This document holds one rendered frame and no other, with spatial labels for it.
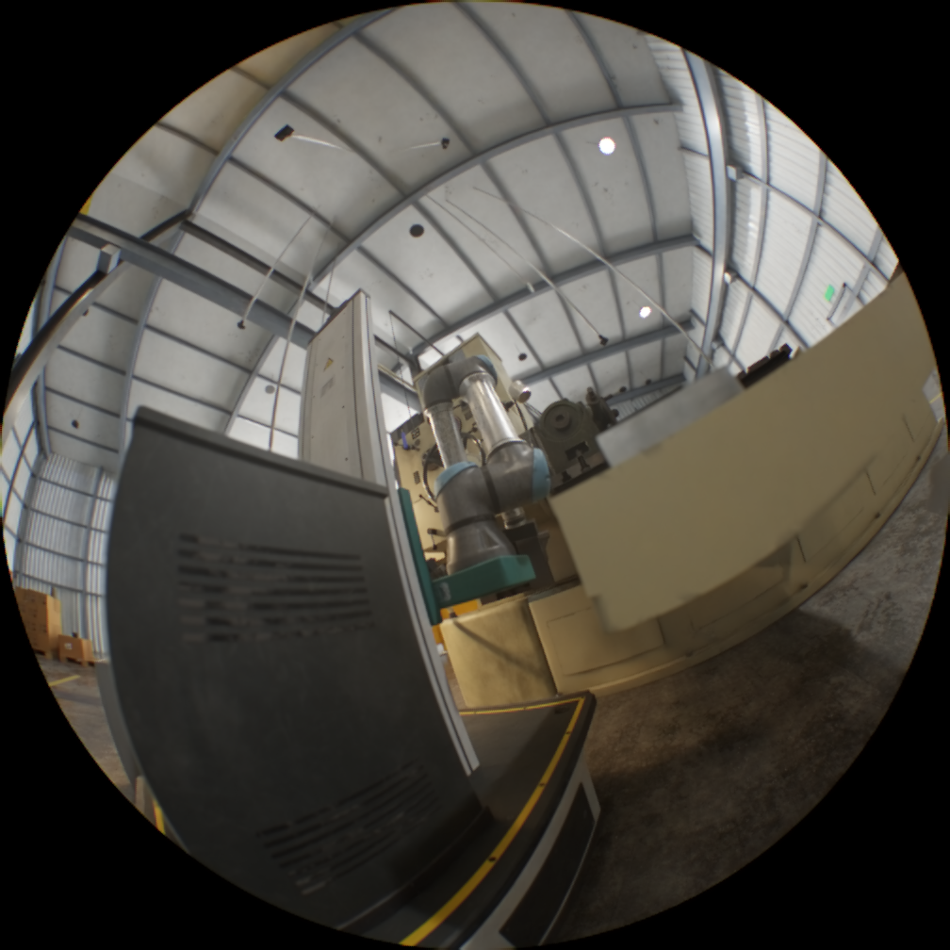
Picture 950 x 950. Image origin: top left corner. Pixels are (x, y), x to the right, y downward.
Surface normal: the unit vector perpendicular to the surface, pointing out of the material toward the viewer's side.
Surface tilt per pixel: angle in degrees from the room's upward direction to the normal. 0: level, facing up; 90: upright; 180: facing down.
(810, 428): 90
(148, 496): 90
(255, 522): 90
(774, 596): 90
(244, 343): 169
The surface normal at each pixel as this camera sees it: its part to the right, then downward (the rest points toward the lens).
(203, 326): 0.44, 0.76
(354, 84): 0.13, 0.94
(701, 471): -0.51, -0.22
